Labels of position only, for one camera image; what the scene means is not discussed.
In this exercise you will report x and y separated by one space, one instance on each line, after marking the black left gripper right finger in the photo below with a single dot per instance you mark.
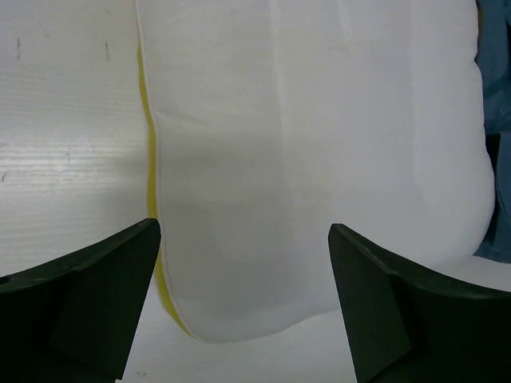
408 323

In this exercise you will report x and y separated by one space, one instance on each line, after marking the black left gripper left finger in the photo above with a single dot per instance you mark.
73 319

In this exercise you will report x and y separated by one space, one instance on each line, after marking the white pillow yellow trim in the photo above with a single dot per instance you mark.
272 120

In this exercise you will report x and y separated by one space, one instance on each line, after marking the blue cartoon print pillowcase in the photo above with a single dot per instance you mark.
493 60

